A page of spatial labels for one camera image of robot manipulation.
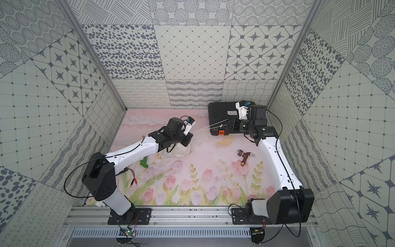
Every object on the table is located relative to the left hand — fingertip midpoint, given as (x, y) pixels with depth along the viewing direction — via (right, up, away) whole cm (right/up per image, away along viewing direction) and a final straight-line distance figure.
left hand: (189, 131), depth 86 cm
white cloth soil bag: (-5, -10, -4) cm, 12 cm away
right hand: (+21, +5, -9) cm, 23 cm away
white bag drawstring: (+16, +3, -8) cm, 18 cm away
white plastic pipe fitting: (-43, -36, -11) cm, 57 cm away
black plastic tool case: (+22, +8, +19) cm, 30 cm away
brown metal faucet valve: (+34, -16, +7) cm, 38 cm away
